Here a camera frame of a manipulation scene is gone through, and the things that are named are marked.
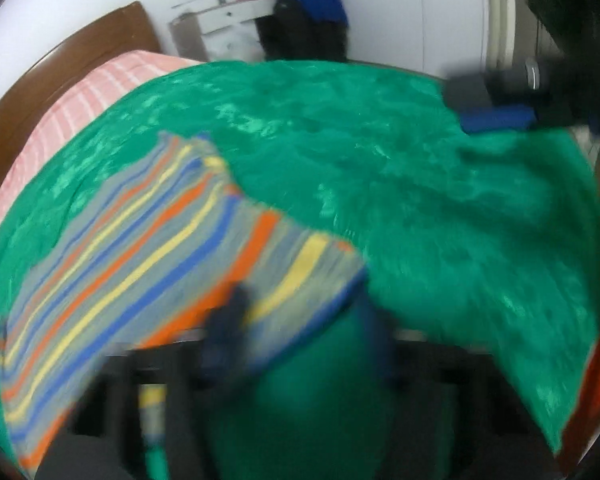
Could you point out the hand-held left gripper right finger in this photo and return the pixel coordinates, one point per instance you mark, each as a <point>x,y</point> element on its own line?
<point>382,345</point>

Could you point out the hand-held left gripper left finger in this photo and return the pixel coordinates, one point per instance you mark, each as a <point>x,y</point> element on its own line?
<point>227,330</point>

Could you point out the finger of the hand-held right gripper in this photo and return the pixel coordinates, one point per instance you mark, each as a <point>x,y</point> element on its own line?
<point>495,117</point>

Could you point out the striped knit sweater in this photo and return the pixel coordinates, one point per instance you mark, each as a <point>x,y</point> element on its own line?
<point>130,240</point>

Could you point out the green patterned blanket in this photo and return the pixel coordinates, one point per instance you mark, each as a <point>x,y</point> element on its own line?
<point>380,160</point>

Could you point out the black chair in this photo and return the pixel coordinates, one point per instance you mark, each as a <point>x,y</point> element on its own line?
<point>300,37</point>

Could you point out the orange cloth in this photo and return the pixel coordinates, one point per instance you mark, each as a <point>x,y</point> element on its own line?
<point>597,385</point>

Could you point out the pink striped bed sheet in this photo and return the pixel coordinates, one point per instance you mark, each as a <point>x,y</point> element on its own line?
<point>80,105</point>

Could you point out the white desk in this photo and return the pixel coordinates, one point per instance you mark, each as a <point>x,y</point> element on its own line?
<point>230,25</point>

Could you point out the brown wooden headboard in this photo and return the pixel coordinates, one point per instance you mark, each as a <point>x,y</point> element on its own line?
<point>55,65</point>

